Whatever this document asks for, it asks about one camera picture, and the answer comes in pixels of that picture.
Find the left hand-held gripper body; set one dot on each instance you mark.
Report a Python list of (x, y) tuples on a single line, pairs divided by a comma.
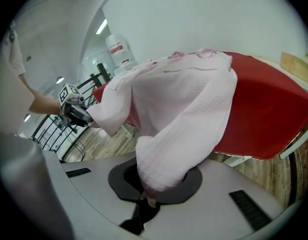
[(72, 109)]

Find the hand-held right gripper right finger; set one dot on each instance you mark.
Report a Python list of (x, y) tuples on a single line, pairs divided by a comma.
[(206, 216)]

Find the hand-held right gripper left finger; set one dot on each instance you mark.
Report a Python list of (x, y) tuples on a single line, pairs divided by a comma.
[(94, 184)]

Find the pink waffle-knit clothing item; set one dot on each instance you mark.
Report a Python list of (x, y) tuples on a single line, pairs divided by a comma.
[(169, 109)]

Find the person's left forearm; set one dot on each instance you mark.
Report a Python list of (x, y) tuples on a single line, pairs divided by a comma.
[(42, 104)]

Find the person's light pink shirt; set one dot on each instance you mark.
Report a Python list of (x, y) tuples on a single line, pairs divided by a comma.
[(14, 84)]

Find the water dispenser with bottle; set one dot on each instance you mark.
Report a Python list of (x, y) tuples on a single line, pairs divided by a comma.
[(119, 49)]

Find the long ceiling light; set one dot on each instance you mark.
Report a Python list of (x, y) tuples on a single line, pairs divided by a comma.
[(101, 26)]

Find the red table cover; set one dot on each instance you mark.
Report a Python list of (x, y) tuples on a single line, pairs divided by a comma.
[(264, 114)]

